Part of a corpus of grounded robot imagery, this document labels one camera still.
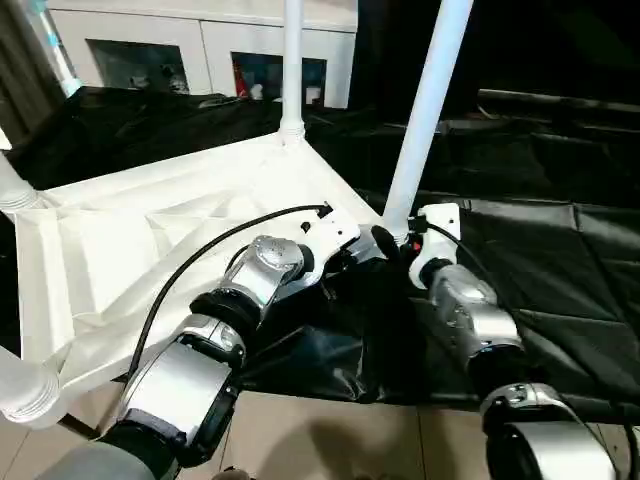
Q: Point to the white plastic table leg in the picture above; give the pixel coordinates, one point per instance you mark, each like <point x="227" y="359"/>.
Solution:
<point x="425" y="125"/>
<point x="292" y="75"/>
<point x="27" y="390"/>
<point x="12" y="187"/>

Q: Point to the white plastic table top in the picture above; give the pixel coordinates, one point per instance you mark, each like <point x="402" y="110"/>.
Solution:
<point x="125" y="240"/>

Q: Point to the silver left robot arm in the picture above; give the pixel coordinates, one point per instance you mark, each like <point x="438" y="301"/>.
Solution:
<point x="270" y="260"/>

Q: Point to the black work mat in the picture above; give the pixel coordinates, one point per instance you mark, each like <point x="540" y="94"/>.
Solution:
<point x="540" y="225"/>

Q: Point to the white jar red label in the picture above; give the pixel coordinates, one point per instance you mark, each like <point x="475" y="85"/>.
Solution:
<point x="313" y="95"/>

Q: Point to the large black box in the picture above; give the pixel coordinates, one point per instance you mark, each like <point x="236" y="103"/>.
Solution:
<point x="385" y="50"/>

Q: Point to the small white bottle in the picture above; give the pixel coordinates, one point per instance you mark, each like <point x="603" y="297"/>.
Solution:
<point x="256" y="92"/>

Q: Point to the silver metal bar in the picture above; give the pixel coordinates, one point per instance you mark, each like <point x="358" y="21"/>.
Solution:
<point x="560" y="99"/>

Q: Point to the red package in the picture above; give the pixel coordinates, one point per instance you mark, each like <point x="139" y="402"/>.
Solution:
<point x="241" y="80"/>

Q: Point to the white glass-door cabinet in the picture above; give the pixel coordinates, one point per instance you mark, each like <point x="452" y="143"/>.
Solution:
<point x="200" y="25"/>

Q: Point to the grey curtain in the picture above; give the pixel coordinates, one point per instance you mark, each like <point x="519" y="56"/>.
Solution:
<point x="20" y="75"/>

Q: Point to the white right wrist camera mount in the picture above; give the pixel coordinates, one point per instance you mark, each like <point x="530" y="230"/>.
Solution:
<point x="440" y="225"/>

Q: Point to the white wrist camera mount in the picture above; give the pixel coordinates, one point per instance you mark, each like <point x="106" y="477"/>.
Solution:
<point x="330" y="232"/>
<point x="440" y="225"/>

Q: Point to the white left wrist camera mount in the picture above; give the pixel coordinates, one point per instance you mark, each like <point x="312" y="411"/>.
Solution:
<point x="330" y="232"/>

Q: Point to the black metal frame leg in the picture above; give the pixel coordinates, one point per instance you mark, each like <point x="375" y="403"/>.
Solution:
<point x="77" y="426"/>

